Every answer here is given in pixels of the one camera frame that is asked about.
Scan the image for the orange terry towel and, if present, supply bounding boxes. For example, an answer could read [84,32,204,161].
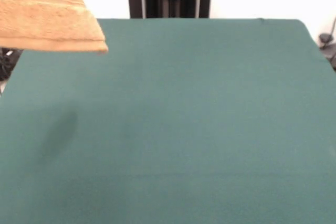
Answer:
[0,0,109,54]

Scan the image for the dark green tablecloth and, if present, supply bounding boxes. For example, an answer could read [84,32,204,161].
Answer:
[0,18,336,224]

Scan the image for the black electronics pile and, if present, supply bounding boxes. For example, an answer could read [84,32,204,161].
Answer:
[0,47,23,81]

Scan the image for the black clamp mount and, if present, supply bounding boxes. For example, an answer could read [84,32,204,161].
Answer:
[319,33,336,72]

